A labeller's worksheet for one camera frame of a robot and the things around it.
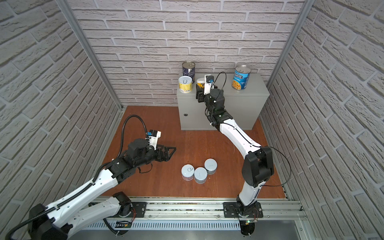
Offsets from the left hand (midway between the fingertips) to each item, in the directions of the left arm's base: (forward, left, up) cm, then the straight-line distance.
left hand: (170, 145), depth 74 cm
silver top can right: (-5, -21, -15) cm, 26 cm away
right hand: (+27, -17, +20) cm, 37 cm away
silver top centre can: (-10, -15, -15) cm, 24 cm away
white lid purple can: (-8, -8, -16) cm, 19 cm away
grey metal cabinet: (+23, -46, +4) cm, 51 cm away
